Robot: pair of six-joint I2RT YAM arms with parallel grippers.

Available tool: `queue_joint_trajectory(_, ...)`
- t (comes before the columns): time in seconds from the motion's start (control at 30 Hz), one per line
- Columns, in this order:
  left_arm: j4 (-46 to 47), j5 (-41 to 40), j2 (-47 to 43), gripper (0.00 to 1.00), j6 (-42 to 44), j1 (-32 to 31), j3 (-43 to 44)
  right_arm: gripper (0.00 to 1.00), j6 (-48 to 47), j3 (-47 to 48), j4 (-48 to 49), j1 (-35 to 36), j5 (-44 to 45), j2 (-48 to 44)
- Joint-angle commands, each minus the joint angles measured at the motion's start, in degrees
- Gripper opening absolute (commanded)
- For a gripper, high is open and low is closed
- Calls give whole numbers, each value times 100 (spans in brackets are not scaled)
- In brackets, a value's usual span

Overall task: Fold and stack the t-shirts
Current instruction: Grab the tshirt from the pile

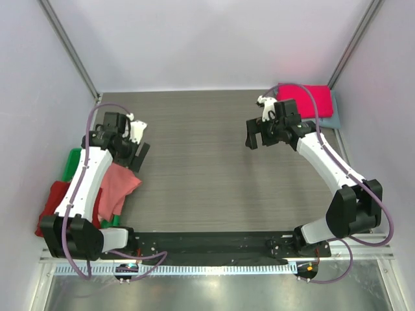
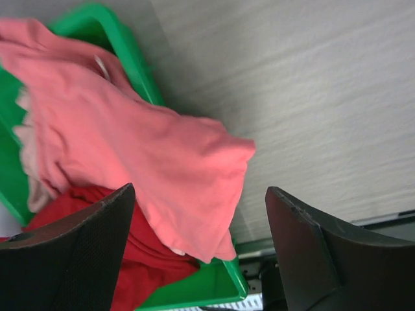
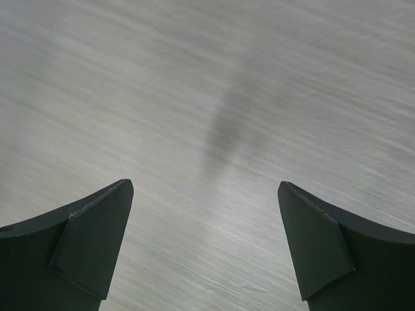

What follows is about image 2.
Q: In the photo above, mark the coral pink t shirt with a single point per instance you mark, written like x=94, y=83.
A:
x=92, y=128

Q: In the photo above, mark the dark red t shirt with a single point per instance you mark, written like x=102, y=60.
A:
x=147, y=264

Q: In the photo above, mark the pale pink t shirt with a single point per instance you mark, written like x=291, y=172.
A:
x=39, y=194

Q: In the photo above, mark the green plastic bin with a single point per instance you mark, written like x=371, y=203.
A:
x=219, y=284

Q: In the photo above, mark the slotted cable duct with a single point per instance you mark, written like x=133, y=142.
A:
x=252, y=302

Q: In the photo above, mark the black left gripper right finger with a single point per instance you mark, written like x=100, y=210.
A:
x=326, y=263

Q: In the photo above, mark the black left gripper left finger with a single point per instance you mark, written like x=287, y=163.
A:
x=72, y=263

